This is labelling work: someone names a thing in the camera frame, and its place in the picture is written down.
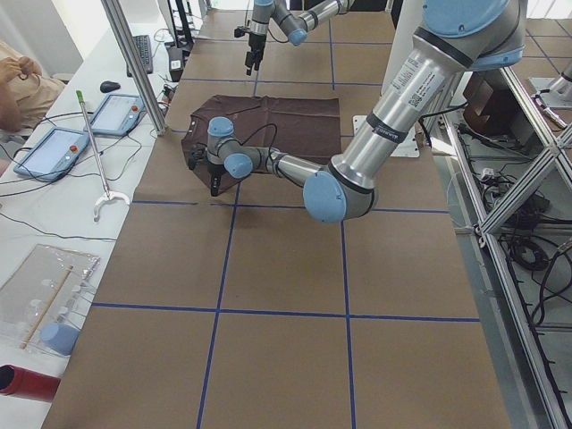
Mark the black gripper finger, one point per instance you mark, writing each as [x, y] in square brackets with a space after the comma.
[252, 61]
[215, 185]

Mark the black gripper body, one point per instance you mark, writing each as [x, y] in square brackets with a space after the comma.
[256, 43]
[214, 171]

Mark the brown t-shirt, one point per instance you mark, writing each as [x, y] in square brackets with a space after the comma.
[304, 128]

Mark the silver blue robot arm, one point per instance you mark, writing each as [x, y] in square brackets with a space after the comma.
[452, 37]
[295, 28]

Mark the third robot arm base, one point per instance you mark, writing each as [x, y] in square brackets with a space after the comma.
[553, 94]

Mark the black box with label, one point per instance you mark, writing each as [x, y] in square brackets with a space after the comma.
[176, 63]

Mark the reacher grabber stick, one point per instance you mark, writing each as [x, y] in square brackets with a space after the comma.
[109, 195]

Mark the black keyboard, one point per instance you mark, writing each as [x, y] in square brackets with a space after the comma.
[144, 50]

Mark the far teach pendant tablet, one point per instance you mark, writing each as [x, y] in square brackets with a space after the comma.
[117, 115]

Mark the teach pendant tablet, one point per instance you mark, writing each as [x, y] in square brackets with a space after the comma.
[53, 156]
[117, 115]

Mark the black computer mouse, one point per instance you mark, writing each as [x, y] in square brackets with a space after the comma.
[108, 86]

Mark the near teach pendant tablet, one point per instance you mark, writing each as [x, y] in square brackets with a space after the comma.
[53, 156]

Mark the seated person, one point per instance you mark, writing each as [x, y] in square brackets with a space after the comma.
[26, 94]

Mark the clear plastic bag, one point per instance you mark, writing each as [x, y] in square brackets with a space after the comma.
[25, 293]

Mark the wooden stick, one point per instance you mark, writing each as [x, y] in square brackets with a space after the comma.
[25, 341]

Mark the red cylinder bottle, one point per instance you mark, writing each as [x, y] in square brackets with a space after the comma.
[26, 384]

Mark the aluminium frame post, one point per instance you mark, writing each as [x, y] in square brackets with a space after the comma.
[130, 53]

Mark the aluminium frame rack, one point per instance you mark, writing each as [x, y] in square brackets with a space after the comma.
[510, 191]

